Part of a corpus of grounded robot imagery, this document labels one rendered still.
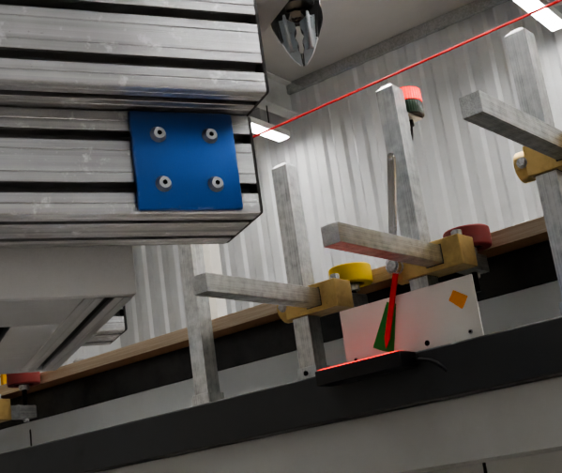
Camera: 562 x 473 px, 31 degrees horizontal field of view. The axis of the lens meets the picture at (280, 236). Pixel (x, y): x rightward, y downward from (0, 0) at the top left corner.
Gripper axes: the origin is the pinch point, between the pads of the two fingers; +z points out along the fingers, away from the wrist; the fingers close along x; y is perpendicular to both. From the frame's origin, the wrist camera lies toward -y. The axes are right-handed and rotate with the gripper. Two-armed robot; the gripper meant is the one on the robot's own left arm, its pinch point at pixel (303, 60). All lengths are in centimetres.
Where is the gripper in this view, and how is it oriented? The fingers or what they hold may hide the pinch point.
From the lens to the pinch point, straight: 171.8
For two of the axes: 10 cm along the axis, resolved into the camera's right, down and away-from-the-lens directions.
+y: -1.2, -2.5, -9.6
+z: 1.4, 9.5, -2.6
